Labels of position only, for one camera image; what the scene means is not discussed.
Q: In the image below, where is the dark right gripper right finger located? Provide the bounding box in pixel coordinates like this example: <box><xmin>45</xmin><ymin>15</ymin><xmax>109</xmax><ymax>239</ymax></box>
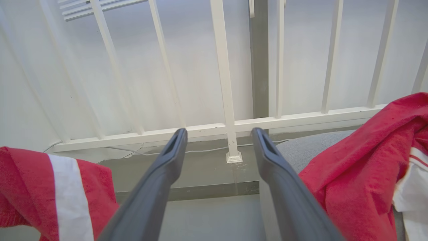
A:
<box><xmin>251</xmin><ymin>127</ymin><xmax>345</xmax><ymax>241</ymax></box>

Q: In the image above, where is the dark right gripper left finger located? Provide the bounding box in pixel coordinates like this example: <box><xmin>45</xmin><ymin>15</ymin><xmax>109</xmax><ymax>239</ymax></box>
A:
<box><xmin>97</xmin><ymin>128</ymin><xmax>188</xmax><ymax>241</ymax></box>

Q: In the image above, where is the red and white garment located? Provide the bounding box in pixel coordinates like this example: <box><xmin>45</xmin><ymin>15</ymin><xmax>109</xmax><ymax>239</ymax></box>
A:
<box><xmin>0</xmin><ymin>92</ymin><xmax>428</xmax><ymax>241</ymax></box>

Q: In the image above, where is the grey fabric sofa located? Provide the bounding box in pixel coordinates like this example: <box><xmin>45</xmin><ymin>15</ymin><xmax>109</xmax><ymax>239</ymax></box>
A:
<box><xmin>259</xmin><ymin>129</ymin><xmax>407</xmax><ymax>241</ymax></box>

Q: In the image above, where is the white metal railing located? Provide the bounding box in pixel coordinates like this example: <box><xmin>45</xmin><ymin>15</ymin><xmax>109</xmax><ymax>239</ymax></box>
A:
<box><xmin>0</xmin><ymin>0</ymin><xmax>428</xmax><ymax>163</ymax></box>

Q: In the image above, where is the thin white floor cable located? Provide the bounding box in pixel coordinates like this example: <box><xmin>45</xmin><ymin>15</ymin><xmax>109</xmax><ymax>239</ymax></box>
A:
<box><xmin>43</xmin><ymin>138</ymin><xmax>292</xmax><ymax>158</ymax></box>

